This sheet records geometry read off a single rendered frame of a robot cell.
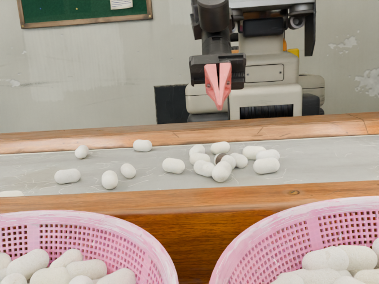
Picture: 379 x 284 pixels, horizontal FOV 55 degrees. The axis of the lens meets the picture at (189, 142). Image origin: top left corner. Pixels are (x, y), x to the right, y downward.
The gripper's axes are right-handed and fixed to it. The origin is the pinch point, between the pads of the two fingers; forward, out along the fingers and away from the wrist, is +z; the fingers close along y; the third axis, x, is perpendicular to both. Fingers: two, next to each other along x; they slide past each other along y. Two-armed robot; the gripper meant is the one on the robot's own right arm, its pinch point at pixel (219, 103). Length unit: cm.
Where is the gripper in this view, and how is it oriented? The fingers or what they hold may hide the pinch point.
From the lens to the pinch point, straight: 62.0
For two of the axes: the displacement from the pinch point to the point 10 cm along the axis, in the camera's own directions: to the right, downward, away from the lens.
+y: 10.0, -0.4, -0.7
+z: -0.1, 8.0, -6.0
